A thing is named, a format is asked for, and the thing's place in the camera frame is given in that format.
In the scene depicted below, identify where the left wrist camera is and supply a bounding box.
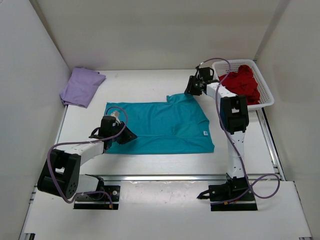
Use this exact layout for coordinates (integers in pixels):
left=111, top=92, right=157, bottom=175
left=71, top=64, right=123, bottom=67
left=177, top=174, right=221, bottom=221
left=110, top=110, right=120, bottom=122

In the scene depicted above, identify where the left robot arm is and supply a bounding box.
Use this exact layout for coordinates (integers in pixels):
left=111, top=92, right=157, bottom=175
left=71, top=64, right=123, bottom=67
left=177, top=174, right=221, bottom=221
left=37, top=114, right=138, bottom=203

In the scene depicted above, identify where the white plastic basket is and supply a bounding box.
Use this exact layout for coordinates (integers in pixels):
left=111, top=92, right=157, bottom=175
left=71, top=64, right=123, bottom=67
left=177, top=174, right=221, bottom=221
left=212, top=59, right=275, bottom=111

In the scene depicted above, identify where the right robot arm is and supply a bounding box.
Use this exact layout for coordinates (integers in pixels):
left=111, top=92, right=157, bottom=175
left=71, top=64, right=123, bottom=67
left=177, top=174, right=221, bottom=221
left=184, top=67, right=249, bottom=193

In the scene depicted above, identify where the red t shirt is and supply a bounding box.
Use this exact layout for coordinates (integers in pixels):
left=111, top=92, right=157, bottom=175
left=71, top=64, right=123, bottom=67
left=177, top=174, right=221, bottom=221
left=222, top=65, right=260, bottom=106

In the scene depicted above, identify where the purple t shirt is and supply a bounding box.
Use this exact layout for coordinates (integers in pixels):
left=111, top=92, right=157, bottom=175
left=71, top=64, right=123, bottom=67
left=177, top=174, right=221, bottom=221
left=59, top=67, right=106, bottom=108

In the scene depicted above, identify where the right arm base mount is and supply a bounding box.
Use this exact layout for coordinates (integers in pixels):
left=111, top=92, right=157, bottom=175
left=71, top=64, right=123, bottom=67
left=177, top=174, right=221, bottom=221
left=197, top=176, right=258, bottom=212

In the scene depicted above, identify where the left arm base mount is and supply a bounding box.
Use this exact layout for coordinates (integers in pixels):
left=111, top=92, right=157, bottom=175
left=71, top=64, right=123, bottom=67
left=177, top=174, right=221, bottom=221
left=73, top=174, right=121, bottom=210

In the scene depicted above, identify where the teal t shirt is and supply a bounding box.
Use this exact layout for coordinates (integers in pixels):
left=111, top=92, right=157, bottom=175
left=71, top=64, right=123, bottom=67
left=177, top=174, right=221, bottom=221
left=105, top=93, right=215, bottom=155

